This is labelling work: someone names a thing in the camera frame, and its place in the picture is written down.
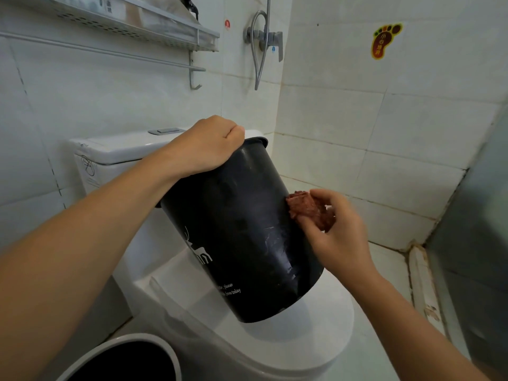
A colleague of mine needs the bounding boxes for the footprint wall sticker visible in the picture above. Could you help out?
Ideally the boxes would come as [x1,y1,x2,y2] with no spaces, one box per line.
[371,23,404,60]

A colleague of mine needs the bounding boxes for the metal towel bar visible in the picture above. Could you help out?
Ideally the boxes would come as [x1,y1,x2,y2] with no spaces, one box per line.
[0,31,206,91]

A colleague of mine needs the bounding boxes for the white toilet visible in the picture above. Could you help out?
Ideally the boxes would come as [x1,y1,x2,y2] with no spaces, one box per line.
[68,129,355,381]

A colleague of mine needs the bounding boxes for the chrome shower faucet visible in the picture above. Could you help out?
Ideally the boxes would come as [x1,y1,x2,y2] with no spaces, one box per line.
[243,27,284,62]

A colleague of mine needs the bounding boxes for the person's right forearm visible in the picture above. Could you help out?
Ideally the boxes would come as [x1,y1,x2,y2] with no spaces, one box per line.
[346,270,493,381]

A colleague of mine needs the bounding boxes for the metal wall shelf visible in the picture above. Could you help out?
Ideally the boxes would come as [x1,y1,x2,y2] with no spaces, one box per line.
[0,0,220,53]

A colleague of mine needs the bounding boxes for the person's left forearm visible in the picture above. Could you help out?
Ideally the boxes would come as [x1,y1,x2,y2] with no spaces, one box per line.
[0,148,179,381]

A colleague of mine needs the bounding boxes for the black plastic waste bin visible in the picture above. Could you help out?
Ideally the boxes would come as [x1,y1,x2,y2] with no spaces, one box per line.
[160,137,325,324]

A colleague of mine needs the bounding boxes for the person's left hand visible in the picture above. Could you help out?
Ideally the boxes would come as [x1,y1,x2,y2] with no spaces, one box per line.
[161,115,246,180]

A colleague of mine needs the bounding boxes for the person's right hand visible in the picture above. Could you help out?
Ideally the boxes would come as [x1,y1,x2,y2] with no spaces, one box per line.
[296,189,378,289]

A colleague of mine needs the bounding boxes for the red scrubbing cloth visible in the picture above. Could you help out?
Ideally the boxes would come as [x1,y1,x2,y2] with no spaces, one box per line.
[286,190,336,232]

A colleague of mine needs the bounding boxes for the white round bin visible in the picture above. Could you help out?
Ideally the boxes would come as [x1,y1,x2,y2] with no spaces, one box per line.
[57,333,182,381]

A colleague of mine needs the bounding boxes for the chrome shower hose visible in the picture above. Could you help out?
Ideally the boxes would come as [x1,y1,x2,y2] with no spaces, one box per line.
[250,0,273,91]

